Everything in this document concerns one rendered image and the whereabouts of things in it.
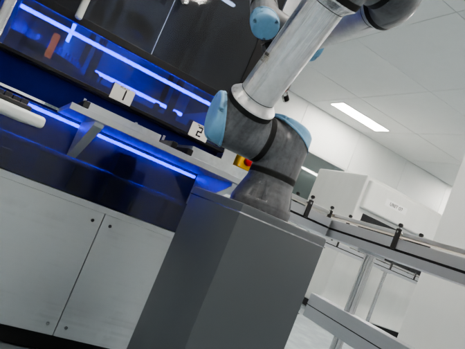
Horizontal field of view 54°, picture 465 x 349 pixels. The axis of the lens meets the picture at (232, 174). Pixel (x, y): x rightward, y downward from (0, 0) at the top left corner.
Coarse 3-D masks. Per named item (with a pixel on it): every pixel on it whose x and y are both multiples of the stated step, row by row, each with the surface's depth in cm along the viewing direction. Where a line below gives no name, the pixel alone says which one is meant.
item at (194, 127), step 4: (192, 124) 186; (196, 124) 186; (192, 128) 186; (196, 128) 186; (188, 132) 185; (192, 132) 186; (196, 132) 186; (192, 136) 186; (196, 136) 187; (200, 136) 187; (204, 136) 188; (200, 140) 188; (204, 140) 188
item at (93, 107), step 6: (90, 108) 143; (96, 108) 144; (102, 108) 145; (102, 114) 145; (108, 114) 146; (114, 114) 147; (114, 120) 147; (120, 120) 148; (126, 120) 149; (126, 126) 149; (132, 126) 150; (138, 126) 150; (144, 132) 151; (150, 132) 152; (156, 138) 153
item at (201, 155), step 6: (198, 150) 148; (192, 156) 147; (198, 156) 148; (204, 156) 149; (210, 156) 150; (216, 156) 151; (204, 162) 149; (210, 162) 150; (216, 162) 151; (222, 162) 152; (222, 168) 152; (228, 168) 153; (234, 168) 154; (240, 168) 155; (234, 174) 154; (240, 174) 155
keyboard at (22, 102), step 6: (0, 90) 112; (0, 96) 111; (6, 96) 112; (12, 96) 115; (18, 96) 114; (12, 102) 113; (18, 102) 114; (24, 102) 115; (24, 108) 115; (30, 108) 115
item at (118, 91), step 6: (114, 84) 171; (120, 84) 172; (114, 90) 171; (120, 90) 172; (126, 90) 173; (114, 96) 171; (120, 96) 172; (126, 96) 173; (132, 96) 174; (126, 102) 174
